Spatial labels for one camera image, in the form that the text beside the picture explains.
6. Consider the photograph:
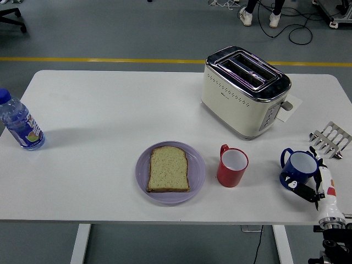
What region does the white table leg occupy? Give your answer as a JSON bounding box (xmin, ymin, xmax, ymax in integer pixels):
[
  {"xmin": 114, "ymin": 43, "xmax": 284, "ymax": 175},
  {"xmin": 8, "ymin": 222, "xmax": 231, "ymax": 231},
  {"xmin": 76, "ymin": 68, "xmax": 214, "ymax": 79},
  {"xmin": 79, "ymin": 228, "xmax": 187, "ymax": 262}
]
[
  {"xmin": 70, "ymin": 224, "xmax": 92, "ymax": 264},
  {"xmin": 272, "ymin": 224, "xmax": 294, "ymax": 264}
]

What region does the white wire stand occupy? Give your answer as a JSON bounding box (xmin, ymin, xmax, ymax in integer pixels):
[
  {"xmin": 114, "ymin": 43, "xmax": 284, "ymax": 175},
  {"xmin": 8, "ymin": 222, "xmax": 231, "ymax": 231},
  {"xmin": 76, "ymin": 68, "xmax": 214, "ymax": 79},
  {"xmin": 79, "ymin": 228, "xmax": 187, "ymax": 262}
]
[{"xmin": 208, "ymin": 0, "xmax": 240, "ymax": 10}]

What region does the white paper sheet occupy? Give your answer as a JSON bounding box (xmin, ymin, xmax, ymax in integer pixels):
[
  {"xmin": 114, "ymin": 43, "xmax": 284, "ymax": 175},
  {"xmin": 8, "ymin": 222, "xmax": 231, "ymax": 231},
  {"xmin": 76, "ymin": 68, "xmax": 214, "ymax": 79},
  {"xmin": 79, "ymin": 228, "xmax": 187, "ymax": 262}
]
[{"xmin": 276, "ymin": 93, "xmax": 303, "ymax": 123}]

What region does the slice of bread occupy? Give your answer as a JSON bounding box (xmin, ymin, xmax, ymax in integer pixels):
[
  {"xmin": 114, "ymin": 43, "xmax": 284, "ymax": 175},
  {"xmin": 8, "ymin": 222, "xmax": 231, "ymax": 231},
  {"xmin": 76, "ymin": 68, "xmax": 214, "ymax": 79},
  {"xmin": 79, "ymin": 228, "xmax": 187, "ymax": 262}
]
[{"xmin": 146, "ymin": 146, "xmax": 191, "ymax": 193}]

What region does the metal equipment cart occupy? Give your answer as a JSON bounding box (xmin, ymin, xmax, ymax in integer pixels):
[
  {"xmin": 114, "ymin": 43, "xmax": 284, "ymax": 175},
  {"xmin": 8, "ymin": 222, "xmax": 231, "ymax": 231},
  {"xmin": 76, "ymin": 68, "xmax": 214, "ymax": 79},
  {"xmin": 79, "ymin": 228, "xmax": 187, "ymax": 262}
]
[{"xmin": 312, "ymin": 0, "xmax": 352, "ymax": 30}]

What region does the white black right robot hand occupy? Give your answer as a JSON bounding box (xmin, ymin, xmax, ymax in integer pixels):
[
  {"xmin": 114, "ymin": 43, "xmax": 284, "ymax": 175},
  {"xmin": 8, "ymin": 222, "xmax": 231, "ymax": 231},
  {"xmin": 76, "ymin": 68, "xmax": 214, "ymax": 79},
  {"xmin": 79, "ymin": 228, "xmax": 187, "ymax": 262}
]
[{"xmin": 282, "ymin": 146, "xmax": 344, "ymax": 221}]

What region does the black floor cable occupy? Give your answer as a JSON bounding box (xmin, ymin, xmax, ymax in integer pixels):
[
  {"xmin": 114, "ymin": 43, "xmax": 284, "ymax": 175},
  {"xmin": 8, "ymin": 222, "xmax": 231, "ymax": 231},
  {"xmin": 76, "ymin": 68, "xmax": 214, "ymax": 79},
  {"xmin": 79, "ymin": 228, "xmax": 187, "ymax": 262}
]
[{"xmin": 256, "ymin": 0, "xmax": 335, "ymax": 46}]

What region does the black cable under table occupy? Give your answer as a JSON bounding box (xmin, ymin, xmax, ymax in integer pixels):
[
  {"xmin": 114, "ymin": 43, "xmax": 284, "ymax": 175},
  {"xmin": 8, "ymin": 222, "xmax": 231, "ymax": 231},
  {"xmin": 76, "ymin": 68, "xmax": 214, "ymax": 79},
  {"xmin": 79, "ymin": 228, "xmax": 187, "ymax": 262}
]
[{"xmin": 252, "ymin": 224, "xmax": 265, "ymax": 264}]

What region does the plastic bottle with blue cap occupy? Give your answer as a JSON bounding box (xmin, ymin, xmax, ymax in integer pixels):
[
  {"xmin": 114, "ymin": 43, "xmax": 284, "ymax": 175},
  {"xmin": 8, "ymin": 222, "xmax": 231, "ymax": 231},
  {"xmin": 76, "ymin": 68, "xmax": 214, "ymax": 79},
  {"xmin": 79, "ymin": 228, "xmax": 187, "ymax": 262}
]
[{"xmin": 0, "ymin": 87, "xmax": 46, "ymax": 151}]

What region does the red enamel cup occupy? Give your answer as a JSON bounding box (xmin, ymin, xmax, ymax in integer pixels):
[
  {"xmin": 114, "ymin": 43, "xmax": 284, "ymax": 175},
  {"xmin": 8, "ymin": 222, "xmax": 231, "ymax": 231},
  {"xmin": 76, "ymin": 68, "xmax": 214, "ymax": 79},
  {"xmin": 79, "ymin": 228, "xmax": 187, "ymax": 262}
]
[{"xmin": 216, "ymin": 144, "xmax": 249, "ymax": 188}]

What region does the black office chair base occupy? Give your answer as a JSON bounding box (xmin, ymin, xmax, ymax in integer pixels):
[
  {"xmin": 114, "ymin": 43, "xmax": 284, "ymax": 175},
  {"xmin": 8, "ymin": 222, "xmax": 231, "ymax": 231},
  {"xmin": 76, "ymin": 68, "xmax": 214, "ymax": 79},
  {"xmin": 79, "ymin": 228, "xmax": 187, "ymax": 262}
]
[{"xmin": 0, "ymin": 7, "xmax": 28, "ymax": 34}]

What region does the metal toast rack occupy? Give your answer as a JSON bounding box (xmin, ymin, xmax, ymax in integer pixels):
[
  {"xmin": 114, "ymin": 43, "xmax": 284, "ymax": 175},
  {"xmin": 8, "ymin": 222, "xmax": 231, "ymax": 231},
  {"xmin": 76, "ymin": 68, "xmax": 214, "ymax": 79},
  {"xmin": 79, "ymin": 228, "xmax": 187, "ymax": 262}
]
[{"xmin": 308, "ymin": 121, "xmax": 352, "ymax": 160}]

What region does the cream and chrome toaster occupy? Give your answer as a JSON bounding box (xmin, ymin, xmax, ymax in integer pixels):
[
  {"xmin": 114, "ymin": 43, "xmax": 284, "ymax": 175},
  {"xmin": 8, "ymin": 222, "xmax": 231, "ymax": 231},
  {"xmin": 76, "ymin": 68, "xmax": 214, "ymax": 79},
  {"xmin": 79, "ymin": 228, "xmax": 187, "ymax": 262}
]
[{"xmin": 200, "ymin": 46, "xmax": 294, "ymax": 141}]

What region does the blue enamel cup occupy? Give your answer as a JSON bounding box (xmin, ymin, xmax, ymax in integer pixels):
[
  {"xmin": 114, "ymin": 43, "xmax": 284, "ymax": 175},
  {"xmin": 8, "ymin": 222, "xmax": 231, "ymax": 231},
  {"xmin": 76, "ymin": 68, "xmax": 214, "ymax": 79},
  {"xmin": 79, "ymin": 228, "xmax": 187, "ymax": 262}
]
[{"xmin": 279, "ymin": 147, "xmax": 320, "ymax": 192}]

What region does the purple round plate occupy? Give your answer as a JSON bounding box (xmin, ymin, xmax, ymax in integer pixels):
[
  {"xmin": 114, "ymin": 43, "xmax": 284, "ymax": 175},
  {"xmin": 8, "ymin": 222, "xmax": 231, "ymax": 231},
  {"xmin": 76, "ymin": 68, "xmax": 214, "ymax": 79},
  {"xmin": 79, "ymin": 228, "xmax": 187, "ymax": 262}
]
[{"xmin": 135, "ymin": 140, "xmax": 206, "ymax": 205}]

